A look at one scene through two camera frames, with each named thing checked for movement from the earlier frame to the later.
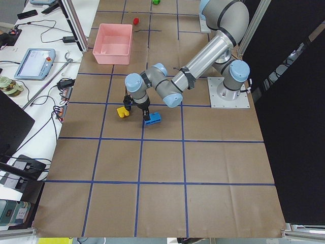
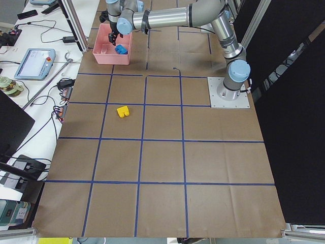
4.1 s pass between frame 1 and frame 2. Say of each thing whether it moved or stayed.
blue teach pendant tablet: stayed
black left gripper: moved
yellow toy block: stayed
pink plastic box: stayed
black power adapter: stayed
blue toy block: moved
